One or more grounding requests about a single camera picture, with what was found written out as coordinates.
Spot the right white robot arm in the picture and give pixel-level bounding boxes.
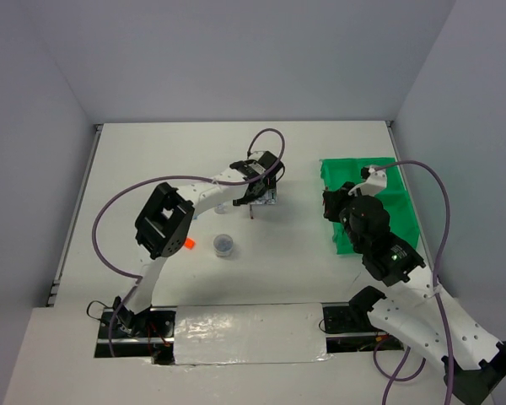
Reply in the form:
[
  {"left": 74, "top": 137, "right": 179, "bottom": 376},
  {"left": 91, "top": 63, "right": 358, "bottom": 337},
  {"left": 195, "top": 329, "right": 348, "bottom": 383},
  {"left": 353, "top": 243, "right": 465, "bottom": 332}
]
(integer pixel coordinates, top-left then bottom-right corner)
[{"left": 323, "top": 182, "right": 506, "bottom": 404}]

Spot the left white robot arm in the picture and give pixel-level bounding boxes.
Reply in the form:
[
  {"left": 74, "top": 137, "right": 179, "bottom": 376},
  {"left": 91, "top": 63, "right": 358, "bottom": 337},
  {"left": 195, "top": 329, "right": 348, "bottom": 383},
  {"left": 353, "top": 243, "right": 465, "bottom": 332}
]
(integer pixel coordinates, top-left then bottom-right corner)
[{"left": 113, "top": 151, "right": 284, "bottom": 337}]

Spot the green divided plastic tray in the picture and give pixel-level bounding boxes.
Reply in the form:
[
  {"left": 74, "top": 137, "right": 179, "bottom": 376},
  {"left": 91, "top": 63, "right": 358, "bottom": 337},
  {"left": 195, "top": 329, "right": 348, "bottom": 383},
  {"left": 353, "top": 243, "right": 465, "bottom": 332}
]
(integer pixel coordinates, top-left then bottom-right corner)
[{"left": 320, "top": 158, "right": 419, "bottom": 255}]

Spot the clear blue-cap glue bottle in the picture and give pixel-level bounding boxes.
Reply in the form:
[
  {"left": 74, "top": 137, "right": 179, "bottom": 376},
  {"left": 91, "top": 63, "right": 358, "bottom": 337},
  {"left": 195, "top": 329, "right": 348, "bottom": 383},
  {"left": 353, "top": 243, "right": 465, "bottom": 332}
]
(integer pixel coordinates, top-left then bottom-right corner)
[{"left": 214, "top": 202, "right": 228, "bottom": 214}]

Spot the clear jar of pins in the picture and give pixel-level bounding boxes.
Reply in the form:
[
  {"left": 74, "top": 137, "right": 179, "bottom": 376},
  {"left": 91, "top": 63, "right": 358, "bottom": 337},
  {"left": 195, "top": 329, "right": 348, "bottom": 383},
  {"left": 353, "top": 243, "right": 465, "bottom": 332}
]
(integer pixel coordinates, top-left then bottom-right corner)
[{"left": 213, "top": 234, "right": 234, "bottom": 257}]

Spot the orange cap highlighter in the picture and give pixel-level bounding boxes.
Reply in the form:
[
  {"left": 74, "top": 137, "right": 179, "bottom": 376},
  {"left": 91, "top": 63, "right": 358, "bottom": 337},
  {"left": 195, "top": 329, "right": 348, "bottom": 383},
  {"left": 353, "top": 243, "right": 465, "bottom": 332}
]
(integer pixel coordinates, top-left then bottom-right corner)
[{"left": 184, "top": 238, "right": 196, "bottom": 250}]

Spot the silver tape sheet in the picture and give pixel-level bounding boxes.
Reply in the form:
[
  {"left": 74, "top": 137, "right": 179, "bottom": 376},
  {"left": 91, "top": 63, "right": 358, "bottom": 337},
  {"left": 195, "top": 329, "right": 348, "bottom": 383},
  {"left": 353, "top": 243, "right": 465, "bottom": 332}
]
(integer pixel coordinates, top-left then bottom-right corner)
[{"left": 173, "top": 303, "right": 330, "bottom": 365}]

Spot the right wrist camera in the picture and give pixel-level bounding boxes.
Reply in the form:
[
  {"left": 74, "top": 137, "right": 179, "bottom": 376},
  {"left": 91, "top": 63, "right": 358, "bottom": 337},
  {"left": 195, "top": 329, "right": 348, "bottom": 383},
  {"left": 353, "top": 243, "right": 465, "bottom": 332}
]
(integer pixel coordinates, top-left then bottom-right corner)
[{"left": 348, "top": 165, "right": 387, "bottom": 197}]

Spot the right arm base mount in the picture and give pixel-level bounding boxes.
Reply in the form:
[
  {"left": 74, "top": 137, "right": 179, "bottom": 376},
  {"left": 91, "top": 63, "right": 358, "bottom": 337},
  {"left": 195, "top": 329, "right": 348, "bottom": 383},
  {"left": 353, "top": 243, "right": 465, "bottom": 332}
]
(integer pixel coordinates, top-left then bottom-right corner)
[{"left": 318, "top": 302, "right": 403, "bottom": 354}]

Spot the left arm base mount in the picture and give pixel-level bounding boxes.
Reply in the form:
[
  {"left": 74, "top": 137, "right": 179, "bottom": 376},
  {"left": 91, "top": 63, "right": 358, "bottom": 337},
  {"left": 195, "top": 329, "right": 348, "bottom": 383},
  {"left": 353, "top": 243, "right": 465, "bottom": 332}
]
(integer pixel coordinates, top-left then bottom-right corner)
[{"left": 86, "top": 300, "right": 176, "bottom": 365}]

